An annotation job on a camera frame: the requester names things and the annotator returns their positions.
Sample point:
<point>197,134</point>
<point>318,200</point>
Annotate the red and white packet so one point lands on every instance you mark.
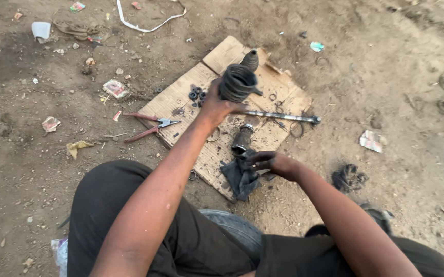
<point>115,88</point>

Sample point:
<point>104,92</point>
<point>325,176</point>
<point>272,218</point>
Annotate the cluster of black washers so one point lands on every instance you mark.
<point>196,94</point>

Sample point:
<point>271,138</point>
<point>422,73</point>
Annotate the person's left hand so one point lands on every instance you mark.
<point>215,109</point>

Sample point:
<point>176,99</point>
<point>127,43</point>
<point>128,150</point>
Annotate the person's leg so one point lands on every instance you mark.
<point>306,257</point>
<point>102,215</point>

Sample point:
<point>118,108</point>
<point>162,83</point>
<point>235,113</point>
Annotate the grey tyre seat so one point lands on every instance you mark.
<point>237,229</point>

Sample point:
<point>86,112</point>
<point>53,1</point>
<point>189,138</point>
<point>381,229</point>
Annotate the person's right hand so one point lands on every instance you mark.
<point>279,164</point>

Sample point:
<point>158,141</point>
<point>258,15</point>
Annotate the small red wrapper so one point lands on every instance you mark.
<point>117,116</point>

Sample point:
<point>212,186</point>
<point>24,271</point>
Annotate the teal plastic scrap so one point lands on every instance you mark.
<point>316,46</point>

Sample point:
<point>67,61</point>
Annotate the person's left fingers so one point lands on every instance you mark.
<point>236,108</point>

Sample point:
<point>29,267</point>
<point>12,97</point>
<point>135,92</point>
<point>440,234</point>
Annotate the person's right leg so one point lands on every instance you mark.
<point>306,257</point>

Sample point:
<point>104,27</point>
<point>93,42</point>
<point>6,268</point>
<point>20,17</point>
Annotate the steel drive shaft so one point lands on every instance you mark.
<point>283,116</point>

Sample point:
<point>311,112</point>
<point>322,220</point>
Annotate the brown dirty cloth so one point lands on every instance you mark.
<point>76,29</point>

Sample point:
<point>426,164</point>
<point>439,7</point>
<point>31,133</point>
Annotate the black torn rubber debris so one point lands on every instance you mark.
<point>348,178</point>

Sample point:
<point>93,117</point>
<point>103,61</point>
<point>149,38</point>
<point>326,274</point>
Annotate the large black rubber boot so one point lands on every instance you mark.
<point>238,81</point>

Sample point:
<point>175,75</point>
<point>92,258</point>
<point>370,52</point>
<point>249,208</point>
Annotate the crumpled pale wrapper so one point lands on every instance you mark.
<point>51,124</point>

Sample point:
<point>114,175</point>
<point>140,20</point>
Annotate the colourful sweet wrapper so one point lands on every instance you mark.
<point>77,6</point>

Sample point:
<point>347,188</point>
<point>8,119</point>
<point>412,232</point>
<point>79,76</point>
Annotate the person's left leg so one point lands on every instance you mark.
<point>102,215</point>

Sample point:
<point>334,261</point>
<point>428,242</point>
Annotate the small black rubber boot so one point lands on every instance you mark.
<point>250,60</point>

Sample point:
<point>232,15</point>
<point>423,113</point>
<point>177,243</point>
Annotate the brown cardboard sheet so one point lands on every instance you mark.
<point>191,115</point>

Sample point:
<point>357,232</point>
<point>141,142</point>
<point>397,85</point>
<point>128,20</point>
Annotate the greasy metal joint housing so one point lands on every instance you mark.
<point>242,139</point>

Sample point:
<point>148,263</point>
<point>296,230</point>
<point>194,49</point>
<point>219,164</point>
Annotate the white crumpled paper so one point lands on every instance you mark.
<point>372,141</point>

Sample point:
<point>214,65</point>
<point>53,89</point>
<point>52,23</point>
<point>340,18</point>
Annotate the dark grey rag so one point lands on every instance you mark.
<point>240,179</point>

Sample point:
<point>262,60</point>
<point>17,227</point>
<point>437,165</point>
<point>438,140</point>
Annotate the clear plastic bag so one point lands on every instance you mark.
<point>60,256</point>

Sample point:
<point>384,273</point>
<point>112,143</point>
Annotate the yellow wrapper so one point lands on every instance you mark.
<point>76,147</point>

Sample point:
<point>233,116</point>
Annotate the person's right fingers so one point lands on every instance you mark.
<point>258,159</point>

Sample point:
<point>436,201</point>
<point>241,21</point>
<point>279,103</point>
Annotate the person's dark shoe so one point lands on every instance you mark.
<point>379,216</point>

